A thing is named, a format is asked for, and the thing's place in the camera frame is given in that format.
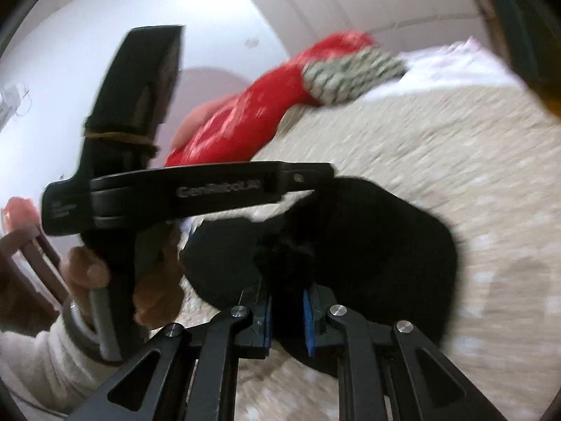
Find wooden chair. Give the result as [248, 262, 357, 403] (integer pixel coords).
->
[1, 224, 69, 335]

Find black pants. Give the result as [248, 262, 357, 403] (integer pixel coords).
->
[180, 178, 458, 375]

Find left hand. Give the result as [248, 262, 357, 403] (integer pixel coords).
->
[59, 227, 188, 330]

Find round pink headboard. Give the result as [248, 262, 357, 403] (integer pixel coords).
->
[150, 67, 251, 168]

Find beige dotted quilt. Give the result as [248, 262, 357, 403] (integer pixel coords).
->
[258, 86, 560, 420]

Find pink pillow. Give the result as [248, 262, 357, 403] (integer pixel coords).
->
[170, 94, 239, 150]

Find left forearm white sleeve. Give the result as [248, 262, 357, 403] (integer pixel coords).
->
[1, 301, 117, 420]

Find red blanket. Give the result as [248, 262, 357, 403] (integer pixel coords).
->
[164, 31, 378, 167]

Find yellow green curtain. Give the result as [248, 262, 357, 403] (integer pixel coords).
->
[475, 0, 560, 116]

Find olive dotted pillow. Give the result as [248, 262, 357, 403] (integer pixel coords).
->
[302, 47, 408, 106]

